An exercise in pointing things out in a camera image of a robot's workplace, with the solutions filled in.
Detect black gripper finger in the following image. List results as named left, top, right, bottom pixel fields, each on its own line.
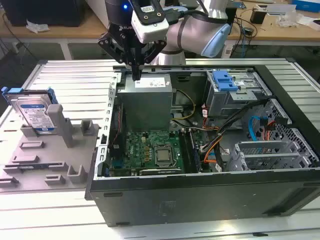
left=97, top=31, right=138, bottom=81
left=136, top=39, right=168, bottom=81

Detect hard disk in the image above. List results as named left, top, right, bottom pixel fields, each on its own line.
left=1, top=86, right=60, bottom=136

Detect blue data wire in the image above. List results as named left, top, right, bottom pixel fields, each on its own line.
left=247, top=115, right=266, bottom=144

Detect multicoloured power wire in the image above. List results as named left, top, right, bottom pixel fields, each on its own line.
left=263, top=115, right=293, bottom=142

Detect metal disk bay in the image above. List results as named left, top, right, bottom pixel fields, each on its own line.
left=228, top=139, right=312, bottom=172

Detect large white box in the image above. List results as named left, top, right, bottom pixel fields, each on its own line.
left=84, top=0, right=109, bottom=28

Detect wooden desk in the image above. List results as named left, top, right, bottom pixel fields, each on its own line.
left=224, top=0, right=320, bottom=58
left=0, top=7, right=113, bottom=61

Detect grey power supply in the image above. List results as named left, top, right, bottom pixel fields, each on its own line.
left=116, top=73, right=174, bottom=132

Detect large black box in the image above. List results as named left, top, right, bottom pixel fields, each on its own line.
left=2, top=0, right=86, bottom=28

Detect white crumpled paper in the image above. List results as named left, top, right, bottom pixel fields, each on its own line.
left=26, top=20, right=51, bottom=34

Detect metal optical drive cage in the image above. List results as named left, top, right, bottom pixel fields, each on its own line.
left=203, top=69, right=273, bottom=118

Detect black computer tower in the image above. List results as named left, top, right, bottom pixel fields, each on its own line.
left=224, top=7, right=238, bottom=27

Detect black case fan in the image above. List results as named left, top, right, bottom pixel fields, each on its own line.
left=111, top=102, right=126, bottom=158

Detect green motherboard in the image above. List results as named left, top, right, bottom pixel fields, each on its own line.
left=111, top=129, right=208, bottom=176

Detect silver CPU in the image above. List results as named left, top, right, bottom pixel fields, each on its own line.
left=156, top=149, right=172, bottom=162

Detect RAM stick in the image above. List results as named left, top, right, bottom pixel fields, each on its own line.
left=187, top=129, right=202, bottom=173

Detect CPU socket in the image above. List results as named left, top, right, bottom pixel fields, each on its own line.
left=152, top=144, right=176, bottom=168

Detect small black box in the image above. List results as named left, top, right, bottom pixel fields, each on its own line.
left=250, top=7, right=267, bottom=25

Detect black graphics card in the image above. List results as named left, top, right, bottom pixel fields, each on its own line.
left=138, top=167, right=184, bottom=176

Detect grey parts rack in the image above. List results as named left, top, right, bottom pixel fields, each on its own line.
left=0, top=103, right=101, bottom=190

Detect clear plastic bags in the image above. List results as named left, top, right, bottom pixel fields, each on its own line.
left=276, top=11, right=305, bottom=28

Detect black PC case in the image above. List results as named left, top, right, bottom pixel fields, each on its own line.
left=84, top=63, right=320, bottom=227

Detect blue cardboard box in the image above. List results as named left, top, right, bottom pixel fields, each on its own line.
left=291, top=0, right=320, bottom=11

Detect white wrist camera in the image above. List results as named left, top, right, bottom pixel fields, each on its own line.
left=130, top=9, right=170, bottom=44

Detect camera cable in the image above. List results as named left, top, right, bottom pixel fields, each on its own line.
left=164, top=6, right=188, bottom=25

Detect yellow and black wires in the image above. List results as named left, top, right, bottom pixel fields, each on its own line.
left=171, top=89, right=197, bottom=124

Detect blue hanging cable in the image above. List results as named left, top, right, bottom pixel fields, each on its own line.
left=240, top=24, right=248, bottom=59

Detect black wire bundle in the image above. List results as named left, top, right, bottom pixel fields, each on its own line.
left=213, top=99, right=272, bottom=173

